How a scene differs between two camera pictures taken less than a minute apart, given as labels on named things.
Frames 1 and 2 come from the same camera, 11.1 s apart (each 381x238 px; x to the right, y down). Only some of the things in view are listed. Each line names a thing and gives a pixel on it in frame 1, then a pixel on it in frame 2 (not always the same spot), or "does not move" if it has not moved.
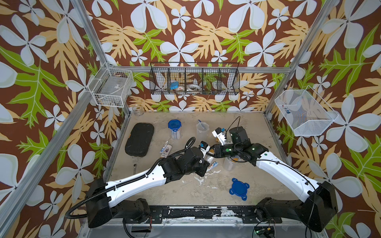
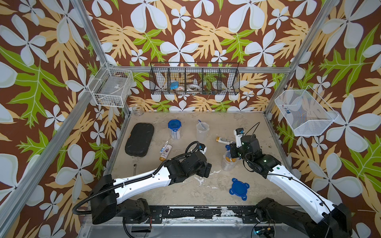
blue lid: [174, 124] does not move
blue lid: [239, 188] does not move
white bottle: [208, 158] to [230, 159]
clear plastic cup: [228, 164] does not move
